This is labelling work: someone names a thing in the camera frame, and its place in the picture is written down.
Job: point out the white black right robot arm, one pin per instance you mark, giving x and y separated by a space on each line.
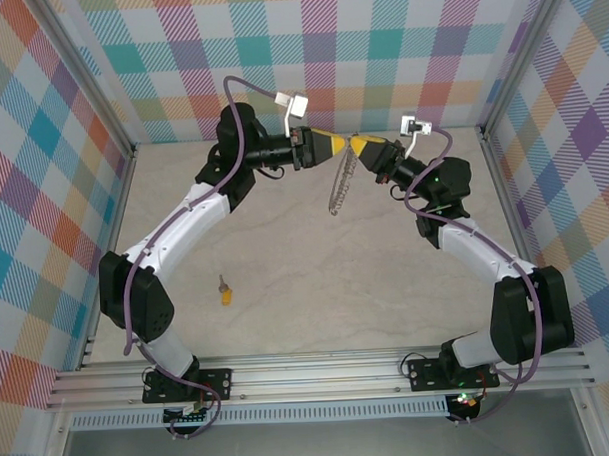
480 254

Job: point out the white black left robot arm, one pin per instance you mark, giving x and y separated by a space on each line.
184 227

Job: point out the aluminium side rail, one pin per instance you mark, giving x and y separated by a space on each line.
509 206
118 219

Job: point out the aluminium frame post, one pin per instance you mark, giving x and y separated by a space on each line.
94 80
521 55

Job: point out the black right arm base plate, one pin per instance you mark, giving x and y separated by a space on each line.
424 374

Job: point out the aluminium mounting rail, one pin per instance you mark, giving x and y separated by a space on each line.
319 375

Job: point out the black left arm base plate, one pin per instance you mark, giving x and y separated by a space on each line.
217 381

